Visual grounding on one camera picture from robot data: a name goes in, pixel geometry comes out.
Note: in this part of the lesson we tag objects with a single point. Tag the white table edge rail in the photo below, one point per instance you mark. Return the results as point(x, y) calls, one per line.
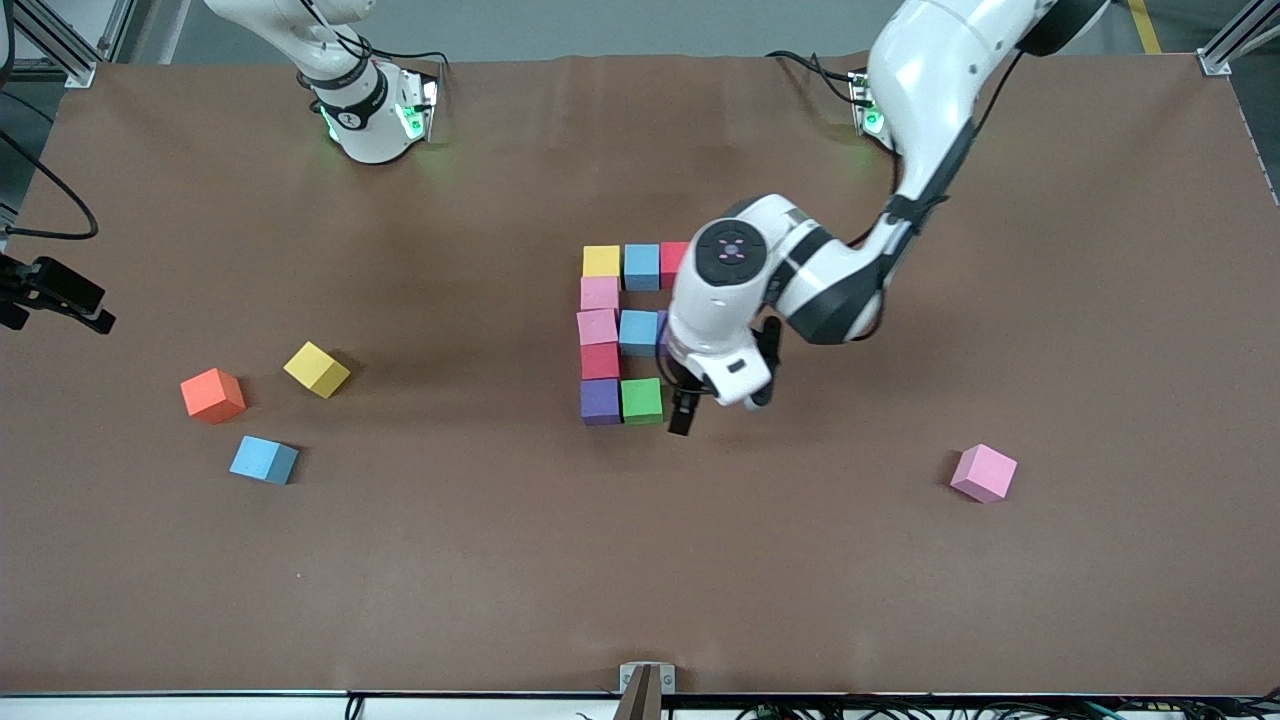
point(150, 708)

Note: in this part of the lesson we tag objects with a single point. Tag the light blue foam cube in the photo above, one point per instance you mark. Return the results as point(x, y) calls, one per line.
point(263, 459)
point(642, 266)
point(638, 332)

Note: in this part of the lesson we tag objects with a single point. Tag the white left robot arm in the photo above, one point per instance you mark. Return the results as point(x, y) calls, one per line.
point(930, 70)

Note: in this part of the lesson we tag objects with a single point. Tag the red foam cube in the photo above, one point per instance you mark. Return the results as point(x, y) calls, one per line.
point(671, 262)

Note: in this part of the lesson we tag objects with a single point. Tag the aluminium frame profile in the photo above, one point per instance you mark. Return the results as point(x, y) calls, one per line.
point(80, 74)
point(1213, 62)

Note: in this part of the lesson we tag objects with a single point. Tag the green foam cube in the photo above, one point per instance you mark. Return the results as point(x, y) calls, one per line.
point(642, 400)

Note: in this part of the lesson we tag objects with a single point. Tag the brown table mat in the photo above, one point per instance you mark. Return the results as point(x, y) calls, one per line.
point(600, 560)

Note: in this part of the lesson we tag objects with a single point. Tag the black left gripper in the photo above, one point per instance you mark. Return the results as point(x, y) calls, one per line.
point(683, 408)

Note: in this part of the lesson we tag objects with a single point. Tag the crimson foam cube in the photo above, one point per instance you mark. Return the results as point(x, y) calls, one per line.
point(600, 360)

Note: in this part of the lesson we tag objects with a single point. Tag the purple foam cube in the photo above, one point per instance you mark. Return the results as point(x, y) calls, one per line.
point(600, 400)
point(661, 330)

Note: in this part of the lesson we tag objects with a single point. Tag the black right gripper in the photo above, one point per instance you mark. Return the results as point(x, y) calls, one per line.
point(8, 276)

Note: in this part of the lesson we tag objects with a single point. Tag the orange foam cube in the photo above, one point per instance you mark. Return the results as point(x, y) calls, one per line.
point(212, 395)

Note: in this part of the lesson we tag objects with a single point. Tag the pink foam cube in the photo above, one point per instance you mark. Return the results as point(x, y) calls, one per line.
point(984, 472)
point(600, 293)
point(596, 326)

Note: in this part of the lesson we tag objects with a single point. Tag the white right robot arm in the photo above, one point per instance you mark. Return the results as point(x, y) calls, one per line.
point(365, 130)

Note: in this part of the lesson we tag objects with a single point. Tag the yellow floor tape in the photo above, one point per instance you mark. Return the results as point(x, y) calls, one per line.
point(1148, 30)

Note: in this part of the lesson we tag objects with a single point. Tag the yellow foam cube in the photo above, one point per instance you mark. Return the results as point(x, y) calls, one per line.
point(602, 261)
point(316, 368)

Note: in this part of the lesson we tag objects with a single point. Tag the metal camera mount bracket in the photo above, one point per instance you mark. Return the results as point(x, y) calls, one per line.
point(645, 680)

